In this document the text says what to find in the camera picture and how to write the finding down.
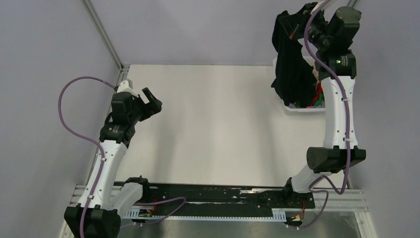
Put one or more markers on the black t-shirt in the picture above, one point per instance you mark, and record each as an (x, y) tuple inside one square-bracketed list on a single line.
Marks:
[(286, 49)]

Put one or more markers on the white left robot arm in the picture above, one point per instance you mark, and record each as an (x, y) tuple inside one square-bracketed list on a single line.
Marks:
[(97, 213)]

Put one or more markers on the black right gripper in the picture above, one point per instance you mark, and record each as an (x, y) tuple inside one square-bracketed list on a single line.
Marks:
[(297, 20)]

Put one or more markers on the green t-shirt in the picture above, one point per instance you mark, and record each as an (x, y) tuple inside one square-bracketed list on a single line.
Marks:
[(317, 102)]

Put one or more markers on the aluminium frame rail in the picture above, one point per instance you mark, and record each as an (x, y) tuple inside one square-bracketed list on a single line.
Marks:
[(122, 69)]

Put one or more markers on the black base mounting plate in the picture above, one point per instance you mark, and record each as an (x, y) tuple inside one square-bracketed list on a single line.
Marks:
[(228, 200)]

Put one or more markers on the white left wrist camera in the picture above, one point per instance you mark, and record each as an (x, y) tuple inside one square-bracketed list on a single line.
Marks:
[(127, 86)]

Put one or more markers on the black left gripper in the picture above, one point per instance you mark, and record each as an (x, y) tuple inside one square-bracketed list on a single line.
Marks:
[(154, 108)]

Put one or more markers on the red t-shirt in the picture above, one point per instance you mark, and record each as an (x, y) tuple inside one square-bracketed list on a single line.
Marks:
[(318, 90)]

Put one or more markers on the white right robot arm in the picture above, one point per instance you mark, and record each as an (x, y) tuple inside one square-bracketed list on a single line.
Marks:
[(336, 66)]

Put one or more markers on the white slotted cable duct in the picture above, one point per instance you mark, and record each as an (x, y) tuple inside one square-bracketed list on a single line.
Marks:
[(273, 216)]

